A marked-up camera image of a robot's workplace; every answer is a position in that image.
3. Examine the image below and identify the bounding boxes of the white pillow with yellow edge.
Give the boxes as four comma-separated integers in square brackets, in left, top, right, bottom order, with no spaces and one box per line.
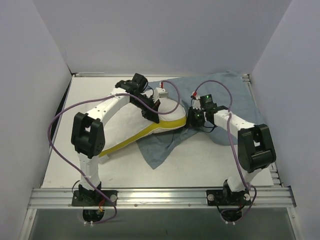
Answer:
[97,96,188,165]

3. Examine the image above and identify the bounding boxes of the blue-grey fabric pillowcase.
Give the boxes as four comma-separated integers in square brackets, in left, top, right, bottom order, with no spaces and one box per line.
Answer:
[137,71,265,170]

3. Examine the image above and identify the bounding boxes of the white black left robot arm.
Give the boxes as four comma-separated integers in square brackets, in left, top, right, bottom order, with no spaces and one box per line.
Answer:
[71,73,160,206]

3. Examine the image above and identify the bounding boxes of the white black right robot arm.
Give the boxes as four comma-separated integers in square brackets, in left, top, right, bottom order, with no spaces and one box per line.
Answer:
[187,92,277,205]

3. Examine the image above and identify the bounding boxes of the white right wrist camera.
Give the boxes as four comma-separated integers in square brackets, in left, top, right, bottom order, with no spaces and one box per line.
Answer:
[190,91,202,110]

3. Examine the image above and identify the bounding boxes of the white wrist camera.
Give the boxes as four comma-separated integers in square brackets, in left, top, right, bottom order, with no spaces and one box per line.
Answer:
[153,81,169,102]
[190,91,202,110]

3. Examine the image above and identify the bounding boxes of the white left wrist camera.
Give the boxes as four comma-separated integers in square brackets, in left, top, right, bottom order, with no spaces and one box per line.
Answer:
[153,81,169,102]

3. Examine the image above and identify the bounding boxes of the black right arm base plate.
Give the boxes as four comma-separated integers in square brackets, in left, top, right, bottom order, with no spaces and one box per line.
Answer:
[206,189,252,207]

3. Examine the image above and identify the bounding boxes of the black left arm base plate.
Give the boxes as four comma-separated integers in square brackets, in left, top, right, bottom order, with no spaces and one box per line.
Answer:
[71,190,118,207]

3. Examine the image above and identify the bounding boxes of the aluminium front frame rail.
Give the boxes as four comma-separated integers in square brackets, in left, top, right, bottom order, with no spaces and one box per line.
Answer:
[27,185,296,210]

